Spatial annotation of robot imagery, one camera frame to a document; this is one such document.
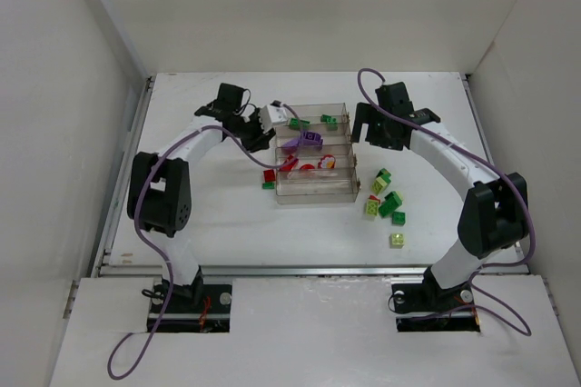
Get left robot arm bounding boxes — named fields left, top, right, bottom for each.
left=127, top=83, right=288, bottom=298

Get dark green angled brick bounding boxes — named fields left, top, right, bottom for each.
left=378, top=191, right=403, bottom=218

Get green and lime brick top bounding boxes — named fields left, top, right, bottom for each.
left=370, top=168, right=391, bottom=194

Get aluminium rail front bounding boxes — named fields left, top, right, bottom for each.
left=99, top=263, right=530, bottom=277

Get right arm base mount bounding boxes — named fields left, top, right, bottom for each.
left=388, top=283, right=480, bottom=332

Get purple lego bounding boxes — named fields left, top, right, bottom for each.
left=281, top=136, right=303, bottom=154

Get small green brick in bin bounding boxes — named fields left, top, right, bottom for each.
left=320, top=114, right=338, bottom=126

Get green stepped lego brick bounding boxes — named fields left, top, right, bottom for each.
left=288, top=118, right=310, bottom=130

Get purple lotus lego brick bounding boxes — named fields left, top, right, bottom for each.
left=299, top=131, right=323, bottom=150

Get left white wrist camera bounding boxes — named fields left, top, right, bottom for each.
left=258, top=101, right=289, bottom=133

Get red flower lego brick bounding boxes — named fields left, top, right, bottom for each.
left=318, top=154, right=336, bottom=169

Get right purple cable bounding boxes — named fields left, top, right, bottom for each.
left=357, top=68, right=537, bottom=337

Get red lego cluster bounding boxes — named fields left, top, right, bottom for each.
left=263, top=169, right=276, bottom=183

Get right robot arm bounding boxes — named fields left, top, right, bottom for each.
left=352, top=83, right=535, bottom=305

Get clear bin first row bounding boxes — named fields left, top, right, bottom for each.
left=269, top=104, right=350, bottom=131

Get red rectangular lego brick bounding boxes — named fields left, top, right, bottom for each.
left=278, top=154, right=299, bottom=173

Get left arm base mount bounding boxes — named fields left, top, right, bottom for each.
left=156, top=282, right=232, bottom=333

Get lime square brick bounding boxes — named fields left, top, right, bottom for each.
left=389, top=233, right=405, bottom=249

